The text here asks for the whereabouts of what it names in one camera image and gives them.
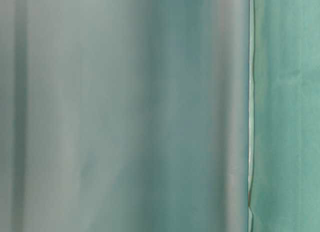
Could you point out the teal green table cloth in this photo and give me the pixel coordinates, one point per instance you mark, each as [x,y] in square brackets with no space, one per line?
[159,115]

